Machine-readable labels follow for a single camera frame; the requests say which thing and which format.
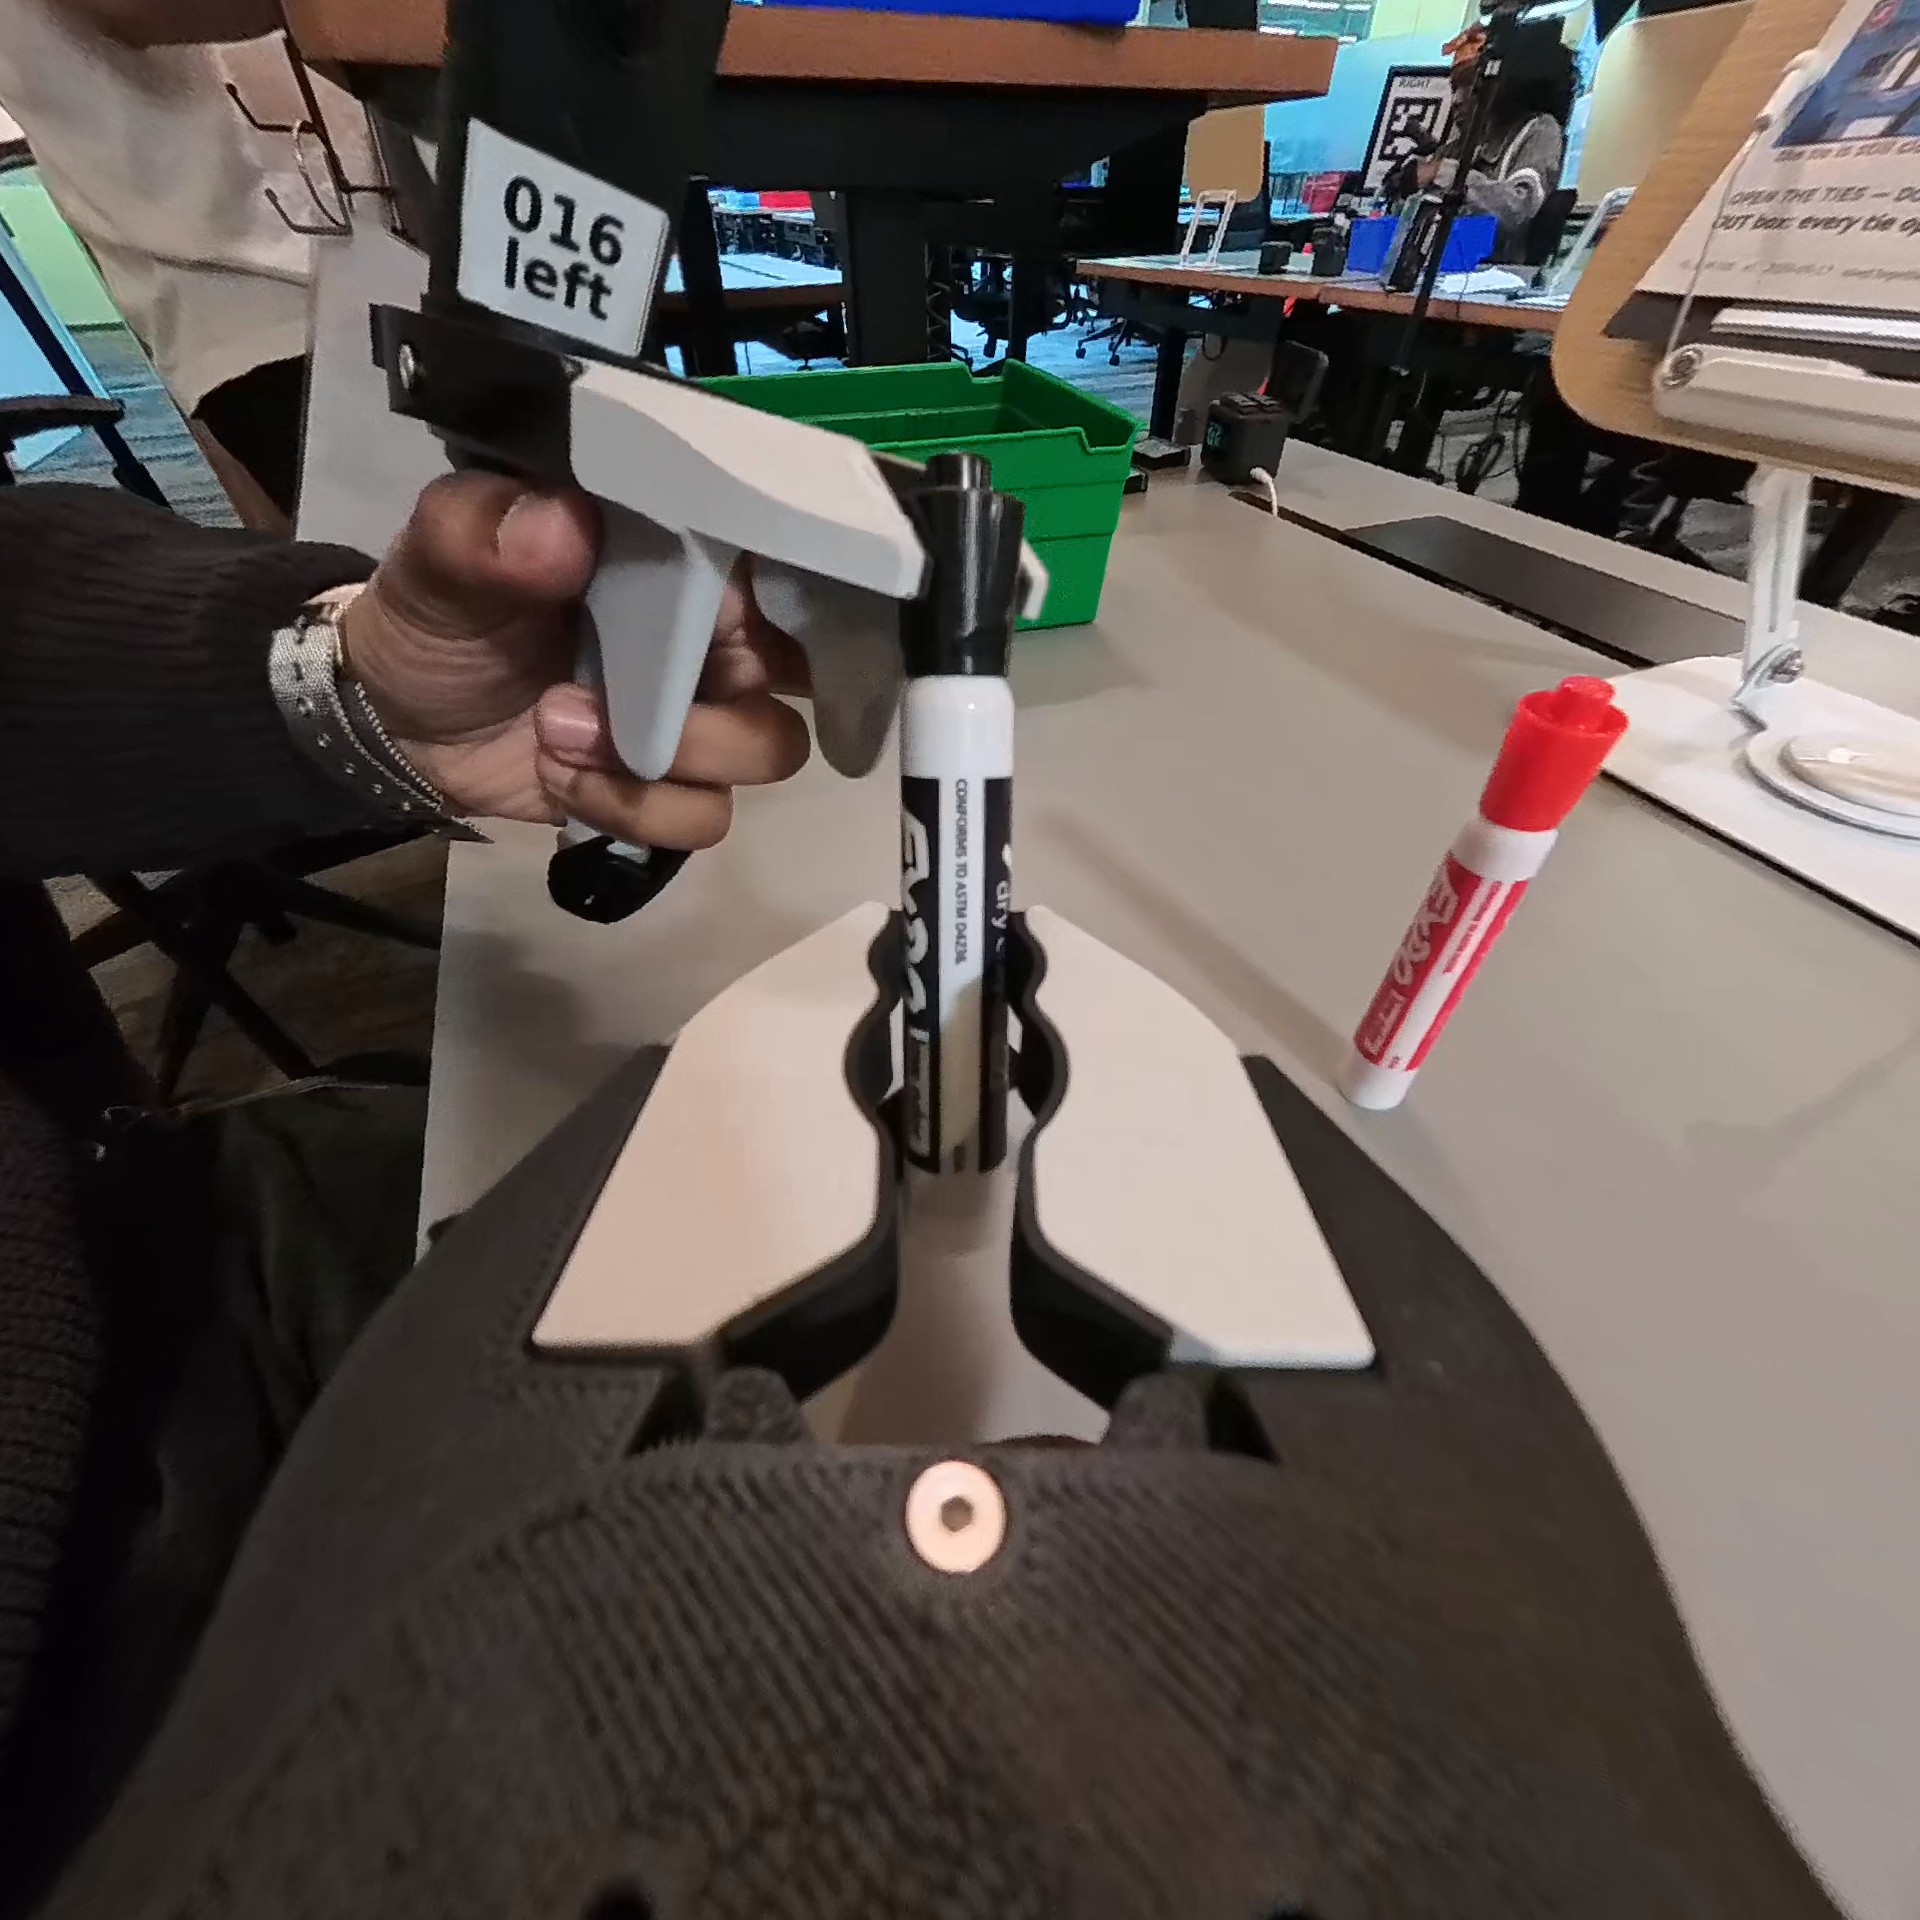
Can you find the metal band wristwatch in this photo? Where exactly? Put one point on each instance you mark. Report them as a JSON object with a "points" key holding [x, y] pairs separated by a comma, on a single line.
{"points": [[322, 705]]}

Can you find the black dry erase marker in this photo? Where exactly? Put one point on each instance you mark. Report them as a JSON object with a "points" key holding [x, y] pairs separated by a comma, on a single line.
{"points": [[960, 750]]}

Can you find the red dry erase marker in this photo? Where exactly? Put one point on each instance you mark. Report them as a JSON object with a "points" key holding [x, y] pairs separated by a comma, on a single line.
{"points": [[1448, 931]]}

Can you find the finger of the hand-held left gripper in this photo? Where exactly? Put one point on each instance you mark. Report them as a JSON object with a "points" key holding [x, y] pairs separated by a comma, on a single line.
{"points": [[849, 662], [751, 481]]}

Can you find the white tablet stand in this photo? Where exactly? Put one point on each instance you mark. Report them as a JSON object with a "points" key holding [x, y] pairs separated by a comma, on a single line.
{"points": [[1681, 750]]}

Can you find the long wooden-top desk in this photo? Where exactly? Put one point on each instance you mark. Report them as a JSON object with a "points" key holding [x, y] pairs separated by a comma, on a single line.
{"points": [[1350, 285]]}

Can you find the wooden clipboard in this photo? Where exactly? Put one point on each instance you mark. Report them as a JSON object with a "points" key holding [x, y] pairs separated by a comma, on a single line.
{"points": [[1604, 347]]}

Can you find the black desk pad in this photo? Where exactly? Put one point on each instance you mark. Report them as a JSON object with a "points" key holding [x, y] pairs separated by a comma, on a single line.
{"points": [[1546, 586]]}

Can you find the black charging dock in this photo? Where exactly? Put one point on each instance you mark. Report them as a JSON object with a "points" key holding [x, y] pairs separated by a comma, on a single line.
{"points": [[1243, 435]]}

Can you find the large framed tag sign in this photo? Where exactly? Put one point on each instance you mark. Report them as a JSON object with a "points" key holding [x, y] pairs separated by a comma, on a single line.
{"points": [[1410, 121]]}

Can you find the printed instruction sheet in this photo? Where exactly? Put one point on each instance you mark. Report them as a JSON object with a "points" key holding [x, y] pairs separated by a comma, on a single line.
{"points": [[1800, 225]]}

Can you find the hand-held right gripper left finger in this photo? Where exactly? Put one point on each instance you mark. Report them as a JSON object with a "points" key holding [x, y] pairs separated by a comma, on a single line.
{"points": [[734, 1186]]}

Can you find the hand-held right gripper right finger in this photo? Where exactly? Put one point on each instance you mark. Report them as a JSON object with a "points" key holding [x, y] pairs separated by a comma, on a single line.
{"points": [[1185, 1186]]}

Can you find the green plastic bin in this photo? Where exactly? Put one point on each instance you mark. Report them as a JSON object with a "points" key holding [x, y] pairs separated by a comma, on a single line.
{"points": [[1066, 524]]}

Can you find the black office chair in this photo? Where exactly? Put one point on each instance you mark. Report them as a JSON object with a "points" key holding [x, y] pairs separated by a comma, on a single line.
{"points": [[225, 902]]}

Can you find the small black battery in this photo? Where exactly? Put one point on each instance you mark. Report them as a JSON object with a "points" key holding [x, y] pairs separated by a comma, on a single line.
{"points": [[1156, 452]]}

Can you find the blue storage bin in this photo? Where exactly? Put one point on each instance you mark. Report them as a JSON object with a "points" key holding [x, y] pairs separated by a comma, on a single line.
{"points": [[1463, 241]]}

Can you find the person's left hand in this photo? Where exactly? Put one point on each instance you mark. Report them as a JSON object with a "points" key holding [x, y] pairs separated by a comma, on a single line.
{"points": [[465, 646]]}

